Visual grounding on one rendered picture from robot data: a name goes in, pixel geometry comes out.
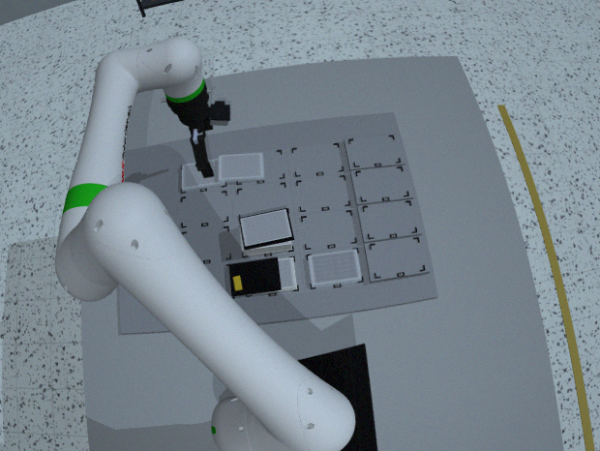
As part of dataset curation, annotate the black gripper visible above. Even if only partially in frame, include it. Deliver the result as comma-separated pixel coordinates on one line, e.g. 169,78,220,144
178,103,214,178

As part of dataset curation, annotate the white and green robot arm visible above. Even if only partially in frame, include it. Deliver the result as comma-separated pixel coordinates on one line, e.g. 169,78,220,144
55,37,355,451

